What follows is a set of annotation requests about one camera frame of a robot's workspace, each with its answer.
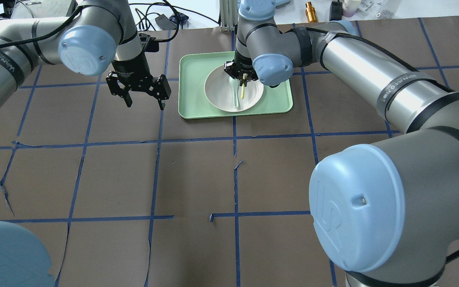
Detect aluminium frame post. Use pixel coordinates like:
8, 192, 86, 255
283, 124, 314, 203
219, 0, 240, 32

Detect yellow plastic fork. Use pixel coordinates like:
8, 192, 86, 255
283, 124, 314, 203
240, 86, 246, 100

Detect light green plastic spoon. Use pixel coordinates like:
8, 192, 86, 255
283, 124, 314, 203
228, 77, 240, 109

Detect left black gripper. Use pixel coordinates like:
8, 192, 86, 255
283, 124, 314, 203
106, 34, 171, 111

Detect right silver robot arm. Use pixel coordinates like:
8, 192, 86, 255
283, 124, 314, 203
225, 0, 459, 287

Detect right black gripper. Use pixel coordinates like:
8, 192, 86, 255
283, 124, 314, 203
224, 56, 259, 86

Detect black power adapter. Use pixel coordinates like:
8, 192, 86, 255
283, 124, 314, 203
155, 14, 177, 30

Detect white round plate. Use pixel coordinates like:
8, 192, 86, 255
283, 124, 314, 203
204, 65, 264, 113

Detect light green plastic tray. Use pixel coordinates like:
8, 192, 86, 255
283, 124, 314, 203
178, 51, 293, 119

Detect white lavender cup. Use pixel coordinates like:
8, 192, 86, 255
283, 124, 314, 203
342, 0, 362, 18

